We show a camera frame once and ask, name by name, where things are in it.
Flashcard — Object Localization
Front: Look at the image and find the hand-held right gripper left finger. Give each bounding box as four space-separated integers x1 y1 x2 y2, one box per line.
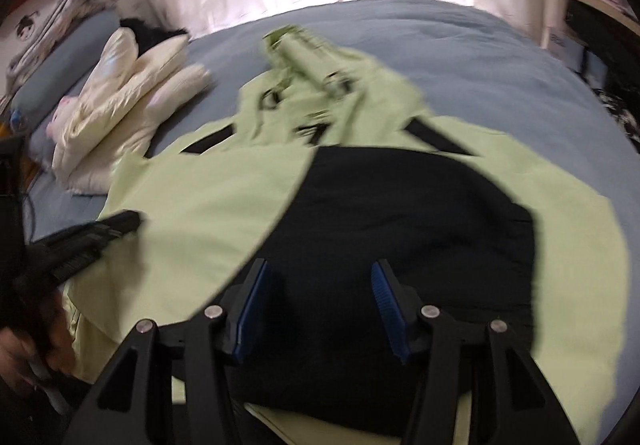
62 257 273 445

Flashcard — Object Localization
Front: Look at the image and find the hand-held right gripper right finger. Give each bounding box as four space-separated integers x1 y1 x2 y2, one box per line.
370 259 583 445

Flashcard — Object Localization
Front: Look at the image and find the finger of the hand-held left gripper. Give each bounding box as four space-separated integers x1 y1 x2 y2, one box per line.
30 210 144 283

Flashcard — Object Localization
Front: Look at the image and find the green and black hooded jacket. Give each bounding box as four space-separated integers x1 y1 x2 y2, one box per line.
65 25 631 445

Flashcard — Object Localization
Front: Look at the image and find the person's left hand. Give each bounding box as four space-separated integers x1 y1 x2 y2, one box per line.
0 295 77 396

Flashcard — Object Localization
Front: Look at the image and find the rolled grey-blue blanket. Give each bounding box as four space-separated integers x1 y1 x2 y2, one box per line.
27 125 58 166
12 9 121 118

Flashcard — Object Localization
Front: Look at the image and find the pink and white plush toy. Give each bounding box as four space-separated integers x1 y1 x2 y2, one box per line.
45 95 83 142

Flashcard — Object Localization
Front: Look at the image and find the white puffer jacket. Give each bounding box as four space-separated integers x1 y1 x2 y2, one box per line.
50 29 214 196

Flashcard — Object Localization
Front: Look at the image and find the black furry cloth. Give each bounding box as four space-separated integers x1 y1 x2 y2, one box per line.
119 17 191 56

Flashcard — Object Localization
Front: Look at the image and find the grey patterned folded blanket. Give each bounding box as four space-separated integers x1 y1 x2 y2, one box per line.
7 0 128 76

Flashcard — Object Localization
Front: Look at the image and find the bed with grey-blue sheet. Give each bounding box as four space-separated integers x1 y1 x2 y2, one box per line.
0 0 640 445

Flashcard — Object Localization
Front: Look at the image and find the black white patterned cloth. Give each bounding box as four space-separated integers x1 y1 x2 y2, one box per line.
597 85 640 152

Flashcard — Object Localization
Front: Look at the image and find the white cardboard box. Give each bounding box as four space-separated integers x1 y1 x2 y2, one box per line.
545 27 586 70

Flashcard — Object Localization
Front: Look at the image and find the wooden bed frame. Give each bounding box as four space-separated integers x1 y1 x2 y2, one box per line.
0 122 50 186

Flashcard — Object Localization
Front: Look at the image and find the cartoon wall sticker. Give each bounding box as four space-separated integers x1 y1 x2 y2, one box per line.
0 0 86 46

